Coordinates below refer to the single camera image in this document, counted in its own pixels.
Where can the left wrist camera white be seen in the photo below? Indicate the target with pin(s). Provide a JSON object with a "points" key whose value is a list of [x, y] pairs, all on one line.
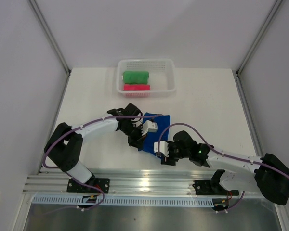
{"points": [[149, 126]]}

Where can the blue towel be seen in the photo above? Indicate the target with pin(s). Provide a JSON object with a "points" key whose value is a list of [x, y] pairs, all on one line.
{"points": [[152, 137]]}

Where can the slotted cable duct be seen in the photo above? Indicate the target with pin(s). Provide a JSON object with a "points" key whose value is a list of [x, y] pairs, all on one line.
{"points": [[123, 201]]}

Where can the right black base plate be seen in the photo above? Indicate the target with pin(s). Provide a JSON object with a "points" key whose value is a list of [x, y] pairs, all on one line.
{"points": [[204, 188]]}

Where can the aluminium frame post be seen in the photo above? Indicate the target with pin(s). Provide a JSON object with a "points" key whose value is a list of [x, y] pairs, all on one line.
{"points": [[48, 34], [269, 19]]}

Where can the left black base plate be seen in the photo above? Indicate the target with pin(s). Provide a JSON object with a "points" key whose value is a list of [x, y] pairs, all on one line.
{"points": [[100, 183]]}

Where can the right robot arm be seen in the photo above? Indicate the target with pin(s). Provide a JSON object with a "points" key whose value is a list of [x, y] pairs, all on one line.
{"points": [[233, 173]]}

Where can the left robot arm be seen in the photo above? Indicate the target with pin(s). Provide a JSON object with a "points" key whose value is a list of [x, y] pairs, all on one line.
{"points": [[65, 144]]}

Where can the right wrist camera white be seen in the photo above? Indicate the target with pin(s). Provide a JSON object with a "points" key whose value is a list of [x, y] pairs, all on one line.
{"points": [[161, 151]]}

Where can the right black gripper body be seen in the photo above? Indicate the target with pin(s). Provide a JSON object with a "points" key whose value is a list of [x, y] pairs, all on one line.
{"points": [[175, 154]]}

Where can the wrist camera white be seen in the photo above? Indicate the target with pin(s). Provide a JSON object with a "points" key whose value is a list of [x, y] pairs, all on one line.
{"points": [[149, 126], [161, 151]]}

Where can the pink towel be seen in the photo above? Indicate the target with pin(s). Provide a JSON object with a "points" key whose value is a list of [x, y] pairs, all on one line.
{"points": [[136, 87]]}

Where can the right aluminium frame post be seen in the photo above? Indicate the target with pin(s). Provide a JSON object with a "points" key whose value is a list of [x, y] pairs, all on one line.
{"points": [[269, 19]]}

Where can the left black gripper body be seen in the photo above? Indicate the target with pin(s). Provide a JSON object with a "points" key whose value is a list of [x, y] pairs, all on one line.
{"points": [[134, 133]]}

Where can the aluminium mounting rail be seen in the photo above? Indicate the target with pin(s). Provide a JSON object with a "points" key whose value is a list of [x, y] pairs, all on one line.
{"points": [[124, 182]]}

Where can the green towel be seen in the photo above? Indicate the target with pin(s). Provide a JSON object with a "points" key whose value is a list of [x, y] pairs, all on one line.
{"points": [[135, 77]]}

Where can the left aluminium frame post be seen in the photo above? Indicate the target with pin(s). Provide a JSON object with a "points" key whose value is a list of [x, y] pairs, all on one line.
{"points": [[48, 34]]}

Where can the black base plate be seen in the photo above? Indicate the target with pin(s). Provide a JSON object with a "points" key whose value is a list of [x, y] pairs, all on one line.
{"points": [[100, 183], [204, 188]]}

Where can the white plastic basket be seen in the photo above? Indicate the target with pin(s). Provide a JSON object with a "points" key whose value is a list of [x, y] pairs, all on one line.
{"points": [[152, 77]]}

